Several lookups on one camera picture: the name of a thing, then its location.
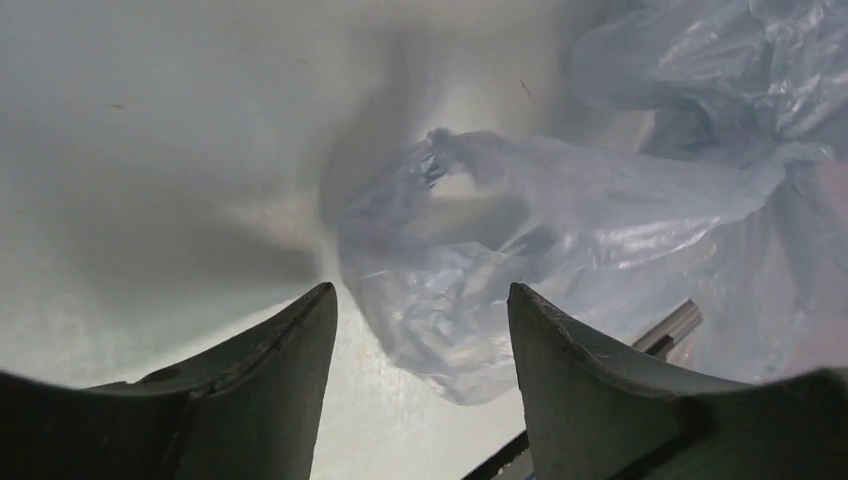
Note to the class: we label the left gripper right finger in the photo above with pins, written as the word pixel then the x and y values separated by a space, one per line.
pixel 596 408

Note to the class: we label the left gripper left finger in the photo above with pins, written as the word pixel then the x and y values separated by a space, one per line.
pixel 247 408

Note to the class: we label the light blue plastic trash bag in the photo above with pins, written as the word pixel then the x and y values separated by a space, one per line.
pixel 736 201

